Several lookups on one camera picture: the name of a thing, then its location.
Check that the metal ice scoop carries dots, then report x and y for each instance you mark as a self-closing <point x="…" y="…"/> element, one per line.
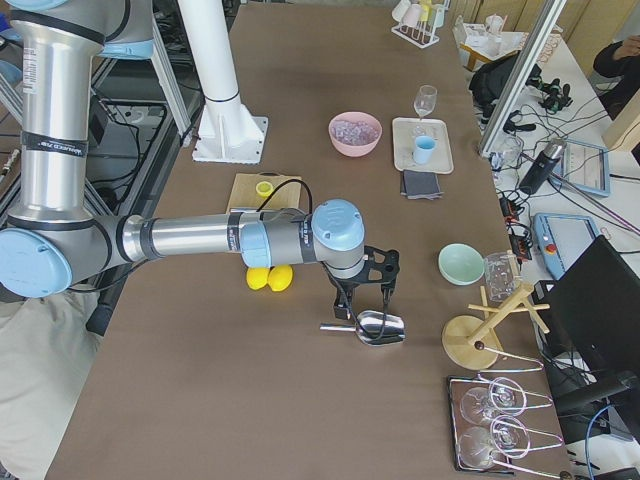
<point x="373" y="328"/>

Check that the clear wine glass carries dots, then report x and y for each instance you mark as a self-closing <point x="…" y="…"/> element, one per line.
<point x="425" y="101"/>

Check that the blue teach pendant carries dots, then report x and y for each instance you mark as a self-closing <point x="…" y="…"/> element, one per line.
<point x="586" y="166"/>
<point x="562" y="238"/>

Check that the grey folded cloth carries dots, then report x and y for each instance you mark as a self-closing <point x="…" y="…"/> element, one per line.
<point x="417" y="185"/>

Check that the green bowl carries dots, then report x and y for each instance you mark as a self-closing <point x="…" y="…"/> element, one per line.
<point x="460" y="264"/>

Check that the yellow plastic cup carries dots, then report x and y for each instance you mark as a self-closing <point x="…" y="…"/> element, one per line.
<point x="426" y="7"/>

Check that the person at desk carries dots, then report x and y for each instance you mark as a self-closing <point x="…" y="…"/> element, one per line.
<point x="619" y="60"/>

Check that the wooden cutting board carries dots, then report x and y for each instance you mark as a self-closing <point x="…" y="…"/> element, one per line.
<point x="244" y="196"/>

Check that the aluminium frame post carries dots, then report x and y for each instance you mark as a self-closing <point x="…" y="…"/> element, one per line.
<point x="532" y="48"/>

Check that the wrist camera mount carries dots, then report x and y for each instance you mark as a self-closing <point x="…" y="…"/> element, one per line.
<point x="381" y="267"/>

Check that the black monitor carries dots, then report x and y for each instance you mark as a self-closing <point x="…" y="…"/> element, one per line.
<point x="594" y="308"/>

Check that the wooden cup tree stand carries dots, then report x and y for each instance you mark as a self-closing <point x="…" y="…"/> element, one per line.
<point x="472" y="343"/>

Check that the upside-down wine glass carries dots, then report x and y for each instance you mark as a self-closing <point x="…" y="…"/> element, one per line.
<point x="500" y="396"/>
<point x="486" y="447"/>

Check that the white cup rack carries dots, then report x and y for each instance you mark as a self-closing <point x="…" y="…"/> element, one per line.
<point x="424" y="34"/>

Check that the half lemon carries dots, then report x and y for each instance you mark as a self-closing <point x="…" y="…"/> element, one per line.
<point x="264" y="189"/>

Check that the pink plastic cup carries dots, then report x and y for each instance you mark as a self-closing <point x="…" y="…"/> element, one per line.
<point x="407" y="13"/>

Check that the pink bowl of ice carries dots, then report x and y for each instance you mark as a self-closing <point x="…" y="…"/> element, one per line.
<point x="354" y="133"/>

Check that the glass jar on stand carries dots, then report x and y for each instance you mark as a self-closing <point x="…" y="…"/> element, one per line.
<point x="502" y="276"/>

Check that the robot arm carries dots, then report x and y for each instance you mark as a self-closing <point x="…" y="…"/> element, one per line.
<point x="85" y="166"/>

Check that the blue plastic cup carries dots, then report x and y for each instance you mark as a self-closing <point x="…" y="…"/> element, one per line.
<point x="423" y="148"/>

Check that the black bag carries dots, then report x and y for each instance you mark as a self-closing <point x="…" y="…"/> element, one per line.
<point x="488" y="82"/>

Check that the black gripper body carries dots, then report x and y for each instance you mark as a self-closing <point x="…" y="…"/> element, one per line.
<point x="343" y="283"/>

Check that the yellow lemon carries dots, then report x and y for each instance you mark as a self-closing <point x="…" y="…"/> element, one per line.
<point x="257" y="278"/>
<point x="280" y="277"/>

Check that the black thermos bottle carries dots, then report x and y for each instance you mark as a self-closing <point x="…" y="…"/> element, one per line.
<point x="542" y="166"/>

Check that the beige serving tray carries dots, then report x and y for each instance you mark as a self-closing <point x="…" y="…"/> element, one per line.
<point x="404" y="130"/>

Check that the black tray with glasses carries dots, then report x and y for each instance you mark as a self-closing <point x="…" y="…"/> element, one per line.
<point x="540" y="440"/>

